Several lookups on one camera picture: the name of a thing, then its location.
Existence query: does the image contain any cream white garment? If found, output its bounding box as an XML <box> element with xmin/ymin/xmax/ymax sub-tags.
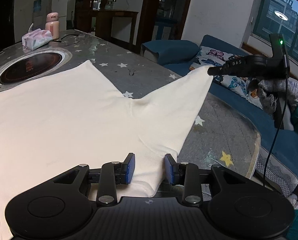
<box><xmin>0</xmin><ymin>61</ymin><xmax>212</xmax><ymax>239</ymax></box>

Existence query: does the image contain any person right hand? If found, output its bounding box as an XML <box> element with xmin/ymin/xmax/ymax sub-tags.
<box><xmin>247</xmin><ymin>78</ymin><xmax>298</xmax><ymax>114</ymax></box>

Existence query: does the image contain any butterfly print pillow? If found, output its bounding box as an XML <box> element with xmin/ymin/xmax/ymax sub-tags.
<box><xmin>189</xmin><ymin>45</ymin><xmax>298</xmax><ymax>110</ymax></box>

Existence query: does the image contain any blue sofa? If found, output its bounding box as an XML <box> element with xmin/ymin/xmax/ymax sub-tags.
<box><xmin>141</xmin><ymin>35</ymin><xmax>298</xmax><ymax>198</ymax></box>

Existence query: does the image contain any dark wooden side table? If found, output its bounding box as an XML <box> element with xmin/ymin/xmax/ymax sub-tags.
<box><xmin>94</xmin><ymin>9</ymin><xmax>138</xmax><ymax>45</ymax></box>

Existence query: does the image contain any round black induction cooktop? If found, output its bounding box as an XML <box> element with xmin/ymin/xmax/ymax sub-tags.
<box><xmin>0</xmin><ymin>48</ymin><xmax>73</xmax><ymax>92</ymax></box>

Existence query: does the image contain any pink wet wipes pack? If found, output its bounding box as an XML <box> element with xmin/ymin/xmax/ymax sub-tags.
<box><xmin>22</xmin><ymin>23</ymin><xmax>52</xmax><ymax>51</ymax></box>

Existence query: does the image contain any pink insulated bottle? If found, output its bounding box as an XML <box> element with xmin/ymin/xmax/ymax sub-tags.
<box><xmin>45</xmin><ymin>12</ymin><xmax>60</xmax><ymax>40</ymax></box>

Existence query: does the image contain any water dispenser with blue bottle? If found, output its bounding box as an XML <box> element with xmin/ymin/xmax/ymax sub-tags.
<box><xmin>32</xmin><ymin>0</ymin><xmax>43</xmax><ymax>30</ymax></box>

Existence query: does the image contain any white refrigerator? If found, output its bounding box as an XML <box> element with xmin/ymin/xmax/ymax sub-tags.
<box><xmin>51</xmin><ymin>0</ymin><xmax>68</xmax><ymax>31</ymax></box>

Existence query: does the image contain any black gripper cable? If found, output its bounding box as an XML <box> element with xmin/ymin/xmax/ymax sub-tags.
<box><xmin>262</xmin><ymin>42</ymin><xmax>291</xmax><ymax>188</ymax></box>

